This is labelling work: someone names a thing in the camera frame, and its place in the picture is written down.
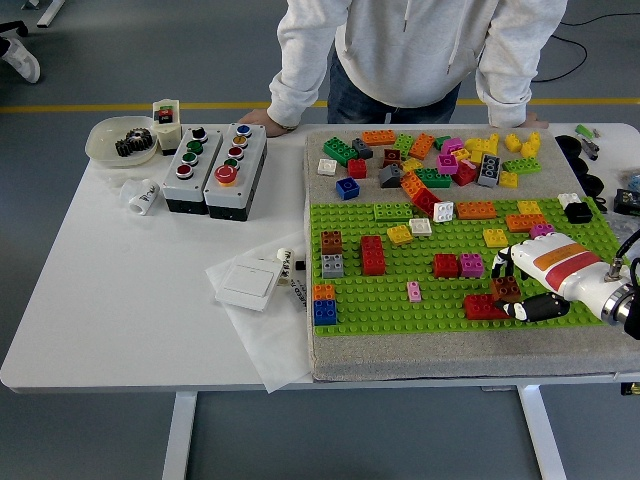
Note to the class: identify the small black box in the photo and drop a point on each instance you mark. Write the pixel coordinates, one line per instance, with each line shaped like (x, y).
(629, 201)

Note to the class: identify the person's left hand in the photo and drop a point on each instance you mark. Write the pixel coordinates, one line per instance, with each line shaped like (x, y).
(535, 121)

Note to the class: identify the white flat square brick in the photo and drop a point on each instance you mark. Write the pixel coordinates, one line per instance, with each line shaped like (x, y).
(327, 167)
(420, 228)

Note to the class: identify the yellow square toy brick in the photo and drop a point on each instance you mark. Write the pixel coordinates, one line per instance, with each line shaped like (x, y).
(513, 142)
(412, 165)
(475, 157)
(531, 145)
(400, 235)
(510, 180)
(530, 207)
(495, 238)

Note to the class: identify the green studded baseplate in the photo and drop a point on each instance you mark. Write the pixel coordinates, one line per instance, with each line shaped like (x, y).
(390, 312)

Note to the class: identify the small black cap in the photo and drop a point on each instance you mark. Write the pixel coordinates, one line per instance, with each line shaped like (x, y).
(300, 265)

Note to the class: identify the orange six-stud toy brick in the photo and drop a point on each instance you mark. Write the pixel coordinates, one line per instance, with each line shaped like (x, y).
(412, 184)

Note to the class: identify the lime green toy brick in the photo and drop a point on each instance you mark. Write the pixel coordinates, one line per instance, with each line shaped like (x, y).
(404, 145)

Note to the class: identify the red square toy brick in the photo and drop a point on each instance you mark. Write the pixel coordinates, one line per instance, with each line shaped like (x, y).
(465, 176)
(445, 266)
(358, 169)
(427, 201)

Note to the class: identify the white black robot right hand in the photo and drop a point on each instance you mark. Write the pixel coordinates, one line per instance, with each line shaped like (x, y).
(560, 270)

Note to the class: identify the white pipe fitting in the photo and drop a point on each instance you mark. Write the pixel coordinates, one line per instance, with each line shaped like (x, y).
(145, 196)

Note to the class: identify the white desk foot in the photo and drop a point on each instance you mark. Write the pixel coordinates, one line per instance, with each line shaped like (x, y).
(47, 10)

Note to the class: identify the white four-stud toy brick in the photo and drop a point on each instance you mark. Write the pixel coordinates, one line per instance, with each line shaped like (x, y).
(444, 212)
(569, 199)

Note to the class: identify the grey foam mat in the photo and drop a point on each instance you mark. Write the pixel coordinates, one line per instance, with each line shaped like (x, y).
(450, 357)

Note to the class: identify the long grey toy brick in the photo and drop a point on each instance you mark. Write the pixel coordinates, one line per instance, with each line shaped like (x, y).
(490, 171)

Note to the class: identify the white labelled tube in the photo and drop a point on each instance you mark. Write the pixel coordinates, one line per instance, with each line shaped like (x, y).
(286, 260)

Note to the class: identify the long green toy brick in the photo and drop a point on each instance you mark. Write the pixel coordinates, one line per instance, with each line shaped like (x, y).
(435, 179)
(340, 150)

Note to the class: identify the white table leg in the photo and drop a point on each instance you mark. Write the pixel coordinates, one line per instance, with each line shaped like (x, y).
(179, 440)
(542, 435)

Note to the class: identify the grey emergency-stop control box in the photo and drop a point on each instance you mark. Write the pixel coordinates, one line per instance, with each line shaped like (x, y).
(252, 150)

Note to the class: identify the yellow black label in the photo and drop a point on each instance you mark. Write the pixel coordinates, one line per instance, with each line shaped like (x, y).
(632, 390)

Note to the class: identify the red six-stud toy brick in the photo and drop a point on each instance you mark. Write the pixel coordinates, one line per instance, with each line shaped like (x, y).
(372, 256)

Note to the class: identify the long yellow toy brick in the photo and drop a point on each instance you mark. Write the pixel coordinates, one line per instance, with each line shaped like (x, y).
(482, 145)

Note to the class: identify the dark grey sloped brick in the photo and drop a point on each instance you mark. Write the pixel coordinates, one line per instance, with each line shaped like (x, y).
(362, 148)
(391, 176)

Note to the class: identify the magenta square toy brick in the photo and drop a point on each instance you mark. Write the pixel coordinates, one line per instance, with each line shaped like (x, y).
(454, 146)
(447, 164)
(541, 230)
(471, 266)

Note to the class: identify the blue square toy brick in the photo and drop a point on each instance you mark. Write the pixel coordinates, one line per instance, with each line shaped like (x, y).
(348, 188)
(325, 313)

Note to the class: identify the grey metal small tool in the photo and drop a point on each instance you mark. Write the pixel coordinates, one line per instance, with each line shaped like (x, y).
(591, 149)

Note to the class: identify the grey square toy brick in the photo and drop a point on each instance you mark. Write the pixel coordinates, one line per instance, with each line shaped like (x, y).
(332, 267)

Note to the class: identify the lime long flat brick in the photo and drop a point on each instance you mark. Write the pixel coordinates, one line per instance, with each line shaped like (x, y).
(393, 212)

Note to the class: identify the white translucent sheet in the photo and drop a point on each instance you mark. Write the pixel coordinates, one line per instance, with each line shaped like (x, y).
(270, 350)

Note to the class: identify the small pink toy brick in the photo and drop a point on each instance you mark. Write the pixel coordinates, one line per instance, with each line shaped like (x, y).
(414, 293)

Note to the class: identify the dark red square brick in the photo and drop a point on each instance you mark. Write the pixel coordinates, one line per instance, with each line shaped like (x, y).
(392, 157)

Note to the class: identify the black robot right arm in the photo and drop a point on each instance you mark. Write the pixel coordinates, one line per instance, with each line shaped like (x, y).
(632, 310)

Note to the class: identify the person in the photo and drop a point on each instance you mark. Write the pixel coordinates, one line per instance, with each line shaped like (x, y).
(415, 50)
(22, 60)

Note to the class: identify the orange square toy brick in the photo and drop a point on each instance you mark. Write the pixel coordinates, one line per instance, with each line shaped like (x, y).
(323, 293)

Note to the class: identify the small dark green brick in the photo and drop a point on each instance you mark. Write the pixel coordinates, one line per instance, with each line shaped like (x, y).
(440, 142)

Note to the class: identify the long red toy brick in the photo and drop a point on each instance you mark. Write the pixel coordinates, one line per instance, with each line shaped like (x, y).
(480, 306)

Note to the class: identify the grey four-button control box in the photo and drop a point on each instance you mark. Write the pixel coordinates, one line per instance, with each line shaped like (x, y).
(176, 189)

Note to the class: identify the cream small switch box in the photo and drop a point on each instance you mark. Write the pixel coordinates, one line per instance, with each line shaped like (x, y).
(167, 132)

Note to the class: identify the black round cup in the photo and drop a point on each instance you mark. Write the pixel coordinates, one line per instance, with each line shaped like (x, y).
(595, 186)
(582, 166)
(567, 142)

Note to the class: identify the blue item in bag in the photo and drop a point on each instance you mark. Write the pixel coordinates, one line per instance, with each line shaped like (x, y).
(635, 181)

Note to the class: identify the person's right hand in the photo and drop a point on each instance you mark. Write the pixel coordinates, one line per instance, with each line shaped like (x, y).
(257, 119)

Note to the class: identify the clear plastic bag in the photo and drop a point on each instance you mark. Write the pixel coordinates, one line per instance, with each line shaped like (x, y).
(622, 225)

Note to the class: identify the black metal gear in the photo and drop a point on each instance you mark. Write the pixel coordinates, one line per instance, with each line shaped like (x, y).
(134, 143)

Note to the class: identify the long lime toy brick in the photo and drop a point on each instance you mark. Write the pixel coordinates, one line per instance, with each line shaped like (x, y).
(522, 165)

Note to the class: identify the white wall switch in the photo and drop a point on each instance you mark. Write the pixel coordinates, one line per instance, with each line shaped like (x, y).
(248, 285)

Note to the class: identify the long orange toy brick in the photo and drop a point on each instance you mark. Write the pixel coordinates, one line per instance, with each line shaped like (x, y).
(476, 210)
(379, 137)
(522, 223)
(423, 146)

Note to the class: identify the cream plastic bowl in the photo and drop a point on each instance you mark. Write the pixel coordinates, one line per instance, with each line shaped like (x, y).
(102, 145)

